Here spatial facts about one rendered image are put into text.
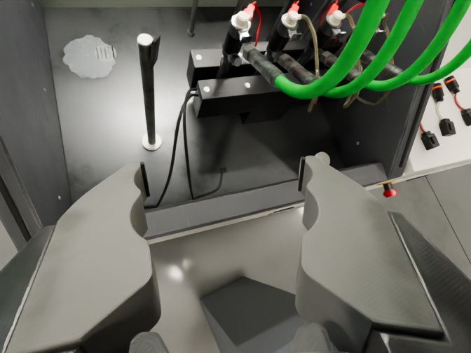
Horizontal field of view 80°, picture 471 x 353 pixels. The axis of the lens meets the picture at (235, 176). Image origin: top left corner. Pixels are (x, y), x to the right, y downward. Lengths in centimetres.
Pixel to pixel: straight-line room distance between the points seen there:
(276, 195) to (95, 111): 41
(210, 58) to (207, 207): 27
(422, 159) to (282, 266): 102
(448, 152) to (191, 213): 57
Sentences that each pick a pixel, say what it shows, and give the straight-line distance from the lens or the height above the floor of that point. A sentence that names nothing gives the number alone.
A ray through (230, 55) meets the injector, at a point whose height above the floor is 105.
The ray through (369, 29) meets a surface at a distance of 24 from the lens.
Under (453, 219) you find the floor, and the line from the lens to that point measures 234.
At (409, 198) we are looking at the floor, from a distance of 210.
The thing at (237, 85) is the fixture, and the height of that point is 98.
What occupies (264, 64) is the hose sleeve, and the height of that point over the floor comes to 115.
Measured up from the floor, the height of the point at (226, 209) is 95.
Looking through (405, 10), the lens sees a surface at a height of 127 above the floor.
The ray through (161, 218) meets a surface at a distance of 48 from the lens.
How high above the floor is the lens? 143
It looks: 70 degrees down
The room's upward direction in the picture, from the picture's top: 48 degrees clockwise
